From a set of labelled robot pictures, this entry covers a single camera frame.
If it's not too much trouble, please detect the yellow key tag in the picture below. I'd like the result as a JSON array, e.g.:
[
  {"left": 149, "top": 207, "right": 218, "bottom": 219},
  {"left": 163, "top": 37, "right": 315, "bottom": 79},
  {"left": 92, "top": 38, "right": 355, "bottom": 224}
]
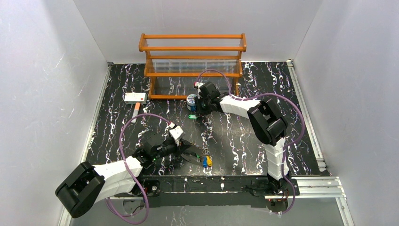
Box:
[{"left": 206, "top": 156, "right": 213, "bottom": 167}]

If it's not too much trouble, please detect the large silver carabiner keyring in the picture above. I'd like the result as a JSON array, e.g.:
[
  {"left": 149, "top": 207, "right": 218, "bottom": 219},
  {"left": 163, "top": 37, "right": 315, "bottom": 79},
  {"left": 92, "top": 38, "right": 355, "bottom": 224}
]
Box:
[{"left": 181, "top": 145, "right": 203, "bottom": 166}]

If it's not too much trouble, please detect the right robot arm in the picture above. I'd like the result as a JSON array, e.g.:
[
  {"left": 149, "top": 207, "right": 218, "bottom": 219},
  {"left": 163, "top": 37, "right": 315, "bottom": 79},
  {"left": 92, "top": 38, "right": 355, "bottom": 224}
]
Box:
[{"left": 194, "top": 82, "right": 289, "bottom": 190}]

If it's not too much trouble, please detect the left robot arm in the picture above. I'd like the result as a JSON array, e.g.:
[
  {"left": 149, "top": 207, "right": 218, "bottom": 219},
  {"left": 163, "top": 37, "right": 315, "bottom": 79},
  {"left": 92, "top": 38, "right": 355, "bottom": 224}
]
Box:
[{"left": 55, "top": 136, "right": 203, "bottom": 218}]

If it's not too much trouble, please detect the blue round jar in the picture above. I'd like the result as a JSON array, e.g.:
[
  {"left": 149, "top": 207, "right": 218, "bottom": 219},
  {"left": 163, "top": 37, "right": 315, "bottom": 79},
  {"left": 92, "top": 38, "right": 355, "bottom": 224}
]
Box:
[{"left": 186, "top": 94, "right": 197, "bottom": 112}]

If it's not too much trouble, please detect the orange wooden shelf rack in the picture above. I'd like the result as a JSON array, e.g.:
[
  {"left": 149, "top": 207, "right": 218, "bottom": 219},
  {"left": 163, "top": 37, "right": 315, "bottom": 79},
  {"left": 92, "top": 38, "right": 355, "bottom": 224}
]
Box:
[{"left": 138, "top": 33, "right": 247, "bottom": 99}]

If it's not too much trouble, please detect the orange white tube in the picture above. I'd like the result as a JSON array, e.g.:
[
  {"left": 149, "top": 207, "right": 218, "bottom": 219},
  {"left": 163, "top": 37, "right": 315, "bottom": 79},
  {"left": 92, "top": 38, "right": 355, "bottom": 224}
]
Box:
[{"left": 131, "top": 102, "right": 141, "bottom": 123}]

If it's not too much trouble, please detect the white red small box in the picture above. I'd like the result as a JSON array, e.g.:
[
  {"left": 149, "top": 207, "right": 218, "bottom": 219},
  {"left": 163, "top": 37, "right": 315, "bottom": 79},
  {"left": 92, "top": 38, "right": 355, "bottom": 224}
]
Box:
[{"left": 124, "top": 92, "right": 148, "bottom": 104}]

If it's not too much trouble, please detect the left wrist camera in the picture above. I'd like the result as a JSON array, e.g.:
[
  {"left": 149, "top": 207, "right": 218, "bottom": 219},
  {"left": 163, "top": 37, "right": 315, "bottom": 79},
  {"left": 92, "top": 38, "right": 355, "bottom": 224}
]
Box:
[{"left": 168, "top": 122, "right": 184, "bottom": 146}]

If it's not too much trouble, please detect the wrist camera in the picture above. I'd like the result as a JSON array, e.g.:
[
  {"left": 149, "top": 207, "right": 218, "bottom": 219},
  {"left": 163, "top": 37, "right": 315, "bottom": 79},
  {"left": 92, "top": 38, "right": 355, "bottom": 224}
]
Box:
[
  {"left": 168, "top": 122, "right": 184, "bottom": 146},
  {"left": 193, "top": 82, "right": 204, "bottom": 95}
]

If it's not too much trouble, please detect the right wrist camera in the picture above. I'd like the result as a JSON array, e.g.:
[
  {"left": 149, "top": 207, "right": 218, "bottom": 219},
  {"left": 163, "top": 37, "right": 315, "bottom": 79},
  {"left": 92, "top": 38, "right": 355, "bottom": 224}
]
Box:
[{"left": 193, "top": 82, "right": 204, "bottom": 95}]

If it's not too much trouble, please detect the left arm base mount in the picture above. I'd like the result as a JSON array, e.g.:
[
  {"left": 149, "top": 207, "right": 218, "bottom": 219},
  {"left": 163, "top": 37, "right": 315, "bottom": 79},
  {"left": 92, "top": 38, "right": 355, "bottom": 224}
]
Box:
[{"left": 115, "top": 180, "right": 160, "bottom": 197}]

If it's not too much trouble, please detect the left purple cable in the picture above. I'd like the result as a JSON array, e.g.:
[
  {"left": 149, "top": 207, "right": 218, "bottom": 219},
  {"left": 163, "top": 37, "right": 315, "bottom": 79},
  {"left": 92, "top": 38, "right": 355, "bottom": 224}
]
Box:
[{"left": 104, "top": 113, "right": 174, "bottom": 225}]

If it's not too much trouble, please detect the purple cable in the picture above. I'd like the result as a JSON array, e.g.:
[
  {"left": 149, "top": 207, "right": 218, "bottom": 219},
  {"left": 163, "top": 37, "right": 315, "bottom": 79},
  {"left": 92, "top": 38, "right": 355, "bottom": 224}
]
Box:
[
  {"left": 194, "top": 69, "right": 306, "bottom": 214},
  {"left": 104, "top": 113, "right": 174, "bottom": 225}
]

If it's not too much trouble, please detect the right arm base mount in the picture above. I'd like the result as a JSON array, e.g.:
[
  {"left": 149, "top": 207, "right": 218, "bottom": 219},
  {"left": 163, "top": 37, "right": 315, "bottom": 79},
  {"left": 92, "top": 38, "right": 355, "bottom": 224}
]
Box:
[{"left": 241, "top": 181, "right": 300, "bottom": 198}]

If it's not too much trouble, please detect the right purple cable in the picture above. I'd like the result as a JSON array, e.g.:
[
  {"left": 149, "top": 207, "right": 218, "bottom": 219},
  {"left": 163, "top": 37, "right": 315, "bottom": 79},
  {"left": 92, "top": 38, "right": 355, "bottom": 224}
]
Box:
[{"left": 194, "top": 69, "right": 306, "bottom": 214}]

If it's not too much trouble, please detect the aluminium frame rail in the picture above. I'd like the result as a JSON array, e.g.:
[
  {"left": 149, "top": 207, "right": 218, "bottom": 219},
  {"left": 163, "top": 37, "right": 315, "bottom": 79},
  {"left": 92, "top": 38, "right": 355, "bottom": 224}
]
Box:
[{"left": 64, "top": 177, "right": 347, "bottom": 200}]

